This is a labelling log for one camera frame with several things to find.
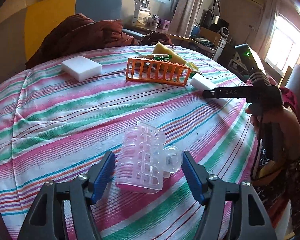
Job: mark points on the grey yellow blue sofa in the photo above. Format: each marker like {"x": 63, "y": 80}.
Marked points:
{"x": 22, "y": 33}

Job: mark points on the striped pink green tablecloth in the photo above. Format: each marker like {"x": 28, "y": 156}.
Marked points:
{"x": 53, "y": 127}

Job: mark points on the dark red blanket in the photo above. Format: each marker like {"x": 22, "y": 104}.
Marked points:
{"x": 78, "y": 33}

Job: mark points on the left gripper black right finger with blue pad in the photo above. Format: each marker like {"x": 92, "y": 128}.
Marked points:
{"x": 248, "y": 218}

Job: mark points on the yellow sponge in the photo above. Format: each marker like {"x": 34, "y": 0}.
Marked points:
{"x": 162, "y": 49}

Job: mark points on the person's right hand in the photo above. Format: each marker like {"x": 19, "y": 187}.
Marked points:
{"x": 288, "y": 140}

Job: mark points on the white box on windowsill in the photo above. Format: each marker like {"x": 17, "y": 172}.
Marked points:
{"x": 141, "y": 12}

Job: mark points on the orange plastic basket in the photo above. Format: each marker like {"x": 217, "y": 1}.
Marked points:
{"x": 154, "y": 71}

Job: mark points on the pink curtain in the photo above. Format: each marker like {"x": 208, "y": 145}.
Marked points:
{"x": 184, "y": 17}

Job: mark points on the green yellow cracker pack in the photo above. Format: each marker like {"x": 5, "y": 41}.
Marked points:
{"x": 157, "y": 57}

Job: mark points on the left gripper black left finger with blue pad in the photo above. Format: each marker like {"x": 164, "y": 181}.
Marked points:
{"x": 45, "y": 218}

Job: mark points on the clear pink plastic clip box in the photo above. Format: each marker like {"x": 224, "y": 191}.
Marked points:
{"x": 144, "y": 160}

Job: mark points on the white foam block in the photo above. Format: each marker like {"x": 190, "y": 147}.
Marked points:
{"x": 201, "y": 83}
{"x": 81, "y": 68}

